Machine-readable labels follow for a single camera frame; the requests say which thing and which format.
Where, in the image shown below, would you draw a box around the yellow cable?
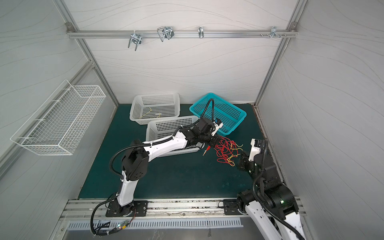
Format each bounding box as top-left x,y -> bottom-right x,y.
224,142 -> 244,167

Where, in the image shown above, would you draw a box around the red cable tangle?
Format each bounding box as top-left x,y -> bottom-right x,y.
213,135 -> 241,166

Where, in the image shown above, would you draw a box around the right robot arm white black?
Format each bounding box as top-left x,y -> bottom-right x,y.
237,139 -> 305,240

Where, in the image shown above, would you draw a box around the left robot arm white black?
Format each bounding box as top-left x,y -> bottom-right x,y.
101,98 -> 223,208

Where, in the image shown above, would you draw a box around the red alligator clip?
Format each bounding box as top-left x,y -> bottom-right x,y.
203,146 -> 211,156

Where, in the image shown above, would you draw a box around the teal plastic basket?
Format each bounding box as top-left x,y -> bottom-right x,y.
190,93 -> 247,136

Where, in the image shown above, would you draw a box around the white plastic basket near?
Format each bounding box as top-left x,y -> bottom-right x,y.
146,116 -> 204,157

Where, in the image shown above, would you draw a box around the white plastic basket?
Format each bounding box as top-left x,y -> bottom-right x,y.
146,116 -> 204,157
130,93 -> 180,125

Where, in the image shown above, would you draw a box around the white plastic basket far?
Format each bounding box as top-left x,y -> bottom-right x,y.
130,93 -> 180,125

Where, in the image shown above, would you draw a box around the metal hook clamp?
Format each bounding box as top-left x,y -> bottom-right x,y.
157,26 -> 175,42
128,32 -> 142,51
198,27 -> 204,39
260,27 -> 287,39

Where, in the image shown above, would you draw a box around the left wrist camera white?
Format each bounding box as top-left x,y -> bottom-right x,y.
211,119 -> 224,136

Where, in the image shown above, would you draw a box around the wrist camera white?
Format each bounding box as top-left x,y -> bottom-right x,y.
248,139 -> 263,162
211,119 -> 224,136

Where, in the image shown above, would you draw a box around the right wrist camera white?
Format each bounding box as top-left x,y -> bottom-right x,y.
248,139 -> 263,162

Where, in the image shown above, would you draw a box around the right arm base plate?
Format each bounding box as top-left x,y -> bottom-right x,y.
218,199 -> 247,216

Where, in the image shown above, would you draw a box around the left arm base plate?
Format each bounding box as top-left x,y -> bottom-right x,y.
106,200 -> 148,218

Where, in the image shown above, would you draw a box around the white vented cable duct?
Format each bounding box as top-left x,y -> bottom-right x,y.
67,217 -> 244,231

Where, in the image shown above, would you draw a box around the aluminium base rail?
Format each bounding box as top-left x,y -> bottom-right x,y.
59,197 -> 307,221

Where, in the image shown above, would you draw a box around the white wire wall basket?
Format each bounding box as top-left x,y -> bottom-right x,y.
10,80 -> 106,156

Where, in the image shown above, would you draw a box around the aluminium crossbar rail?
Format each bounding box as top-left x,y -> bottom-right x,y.
67,29 -> 299,39

